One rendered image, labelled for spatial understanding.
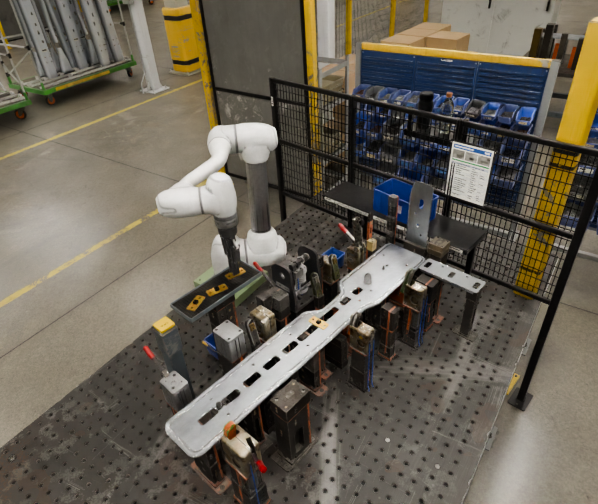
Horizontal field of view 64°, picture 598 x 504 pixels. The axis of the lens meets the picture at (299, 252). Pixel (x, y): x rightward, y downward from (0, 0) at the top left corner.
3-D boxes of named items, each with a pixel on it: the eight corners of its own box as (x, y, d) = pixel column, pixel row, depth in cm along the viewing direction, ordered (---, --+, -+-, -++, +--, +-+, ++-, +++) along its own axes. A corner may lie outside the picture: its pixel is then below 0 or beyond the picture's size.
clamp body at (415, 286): (415, 353, 219) (422, 296, 198) (393, 341, 225) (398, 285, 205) (425, 342, 224) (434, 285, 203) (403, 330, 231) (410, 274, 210)
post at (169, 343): (185, 411, 199) (161, 337, 173) (174, 401, 203) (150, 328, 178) (199, 399, 203) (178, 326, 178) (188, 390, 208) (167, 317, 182)
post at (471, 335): (472, 342, 222) (483, 295, 205) (451, 331, 228) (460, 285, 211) (479, 334, 225) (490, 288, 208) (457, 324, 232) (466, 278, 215)
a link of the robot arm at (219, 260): (212, 261, 264) (207, 229, 251) (245, 258, 266) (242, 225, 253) (213, 280, 251) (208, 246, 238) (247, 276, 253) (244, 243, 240)
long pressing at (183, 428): (199, 467, 148) (199, 465, 147) (159, 426, 161) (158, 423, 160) (428, 259, 228) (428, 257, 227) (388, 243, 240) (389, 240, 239)
